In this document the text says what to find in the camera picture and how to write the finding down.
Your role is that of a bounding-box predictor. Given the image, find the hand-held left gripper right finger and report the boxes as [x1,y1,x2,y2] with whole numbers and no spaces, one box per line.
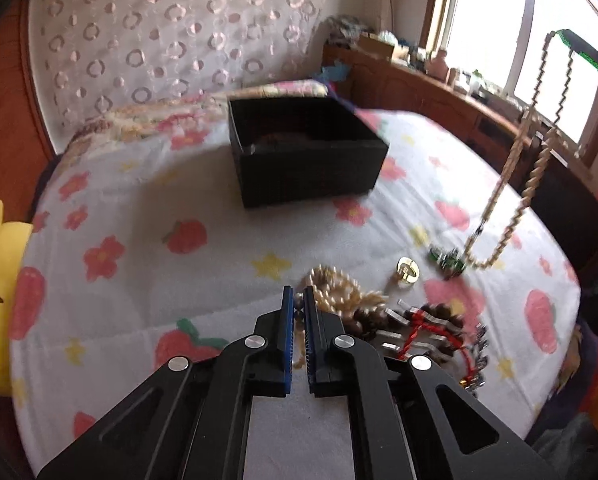
[303,285,562,480]

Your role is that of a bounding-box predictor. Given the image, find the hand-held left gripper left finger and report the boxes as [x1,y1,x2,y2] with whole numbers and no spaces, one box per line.
[36,285,296,480]

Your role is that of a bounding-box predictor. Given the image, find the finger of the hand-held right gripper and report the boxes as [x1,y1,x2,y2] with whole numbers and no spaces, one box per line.
[554,29,598,74]

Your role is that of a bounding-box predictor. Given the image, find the cream pearl necklace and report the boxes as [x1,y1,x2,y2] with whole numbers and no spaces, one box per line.
[306,265,387,322]

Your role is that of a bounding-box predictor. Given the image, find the dark wooden bead bracelet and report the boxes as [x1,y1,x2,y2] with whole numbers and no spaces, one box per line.
[346,302,465,357]

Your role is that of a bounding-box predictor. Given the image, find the silver link bracelet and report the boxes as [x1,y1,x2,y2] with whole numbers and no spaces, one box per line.
[379,300,441,356]

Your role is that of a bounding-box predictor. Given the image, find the red cord bracelet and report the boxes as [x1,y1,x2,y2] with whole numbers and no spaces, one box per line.
[403,310,481,386]

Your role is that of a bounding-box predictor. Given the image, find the gold ring clasp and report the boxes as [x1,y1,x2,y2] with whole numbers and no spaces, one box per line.
[393,257,420,285]

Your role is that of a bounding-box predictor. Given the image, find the beige bead necklace green pendant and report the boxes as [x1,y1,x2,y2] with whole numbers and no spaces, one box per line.
[428,32,577,280]

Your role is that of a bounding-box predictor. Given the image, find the black jewelry box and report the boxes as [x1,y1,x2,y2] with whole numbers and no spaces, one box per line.
[227,96,390,209]

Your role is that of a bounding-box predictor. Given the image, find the window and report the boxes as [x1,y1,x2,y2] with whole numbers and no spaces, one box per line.
[424,0,598,161]

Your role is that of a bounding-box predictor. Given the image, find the wooden window cabinet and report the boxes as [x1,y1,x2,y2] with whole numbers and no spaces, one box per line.
[321,42,598,196]

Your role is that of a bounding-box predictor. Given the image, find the strawberry print blanket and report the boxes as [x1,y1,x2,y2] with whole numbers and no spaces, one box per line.
[9,107,580,480]

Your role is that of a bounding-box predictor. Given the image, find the cardboard box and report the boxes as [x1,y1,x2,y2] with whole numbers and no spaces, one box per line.
[356,34,396,59]

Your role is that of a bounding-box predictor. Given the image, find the blue bag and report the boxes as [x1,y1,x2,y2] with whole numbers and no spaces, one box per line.
[316,60,351,84]

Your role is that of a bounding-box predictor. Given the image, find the floral quilt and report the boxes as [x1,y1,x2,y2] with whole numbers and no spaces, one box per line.
[71,80,330,147]

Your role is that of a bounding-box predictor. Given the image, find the yellow plush toy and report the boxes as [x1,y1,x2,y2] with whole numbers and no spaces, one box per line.
[0,199,34,396]

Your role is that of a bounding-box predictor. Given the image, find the circle pattern wall curtain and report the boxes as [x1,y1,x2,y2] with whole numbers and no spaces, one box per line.
[26,0,330,156]

